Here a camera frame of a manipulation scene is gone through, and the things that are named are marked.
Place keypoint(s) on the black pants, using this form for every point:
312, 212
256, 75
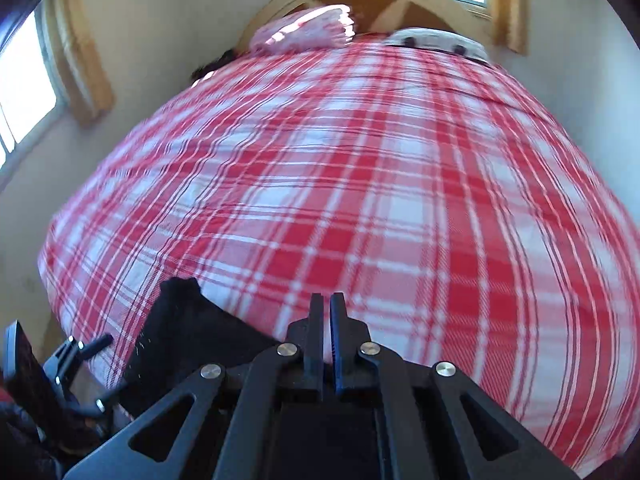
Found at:
190, 330

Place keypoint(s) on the dark cloth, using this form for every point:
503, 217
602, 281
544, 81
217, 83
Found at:
212, 66

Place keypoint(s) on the red plaid blanket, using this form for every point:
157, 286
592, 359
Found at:
350, 185

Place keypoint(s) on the side wall window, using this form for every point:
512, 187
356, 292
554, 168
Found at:
25, 90

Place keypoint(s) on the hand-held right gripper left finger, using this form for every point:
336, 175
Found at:
314, 330

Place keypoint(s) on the white pillow with dark spots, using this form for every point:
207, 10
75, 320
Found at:
440, 42

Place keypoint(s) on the yellow patterned curtain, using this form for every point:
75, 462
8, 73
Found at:
507, 5
80, 60

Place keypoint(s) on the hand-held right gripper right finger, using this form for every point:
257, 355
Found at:
341, 330

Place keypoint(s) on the pink pillow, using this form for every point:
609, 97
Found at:
305, 27

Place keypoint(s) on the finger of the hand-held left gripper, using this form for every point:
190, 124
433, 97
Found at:
107, 400
82, 347

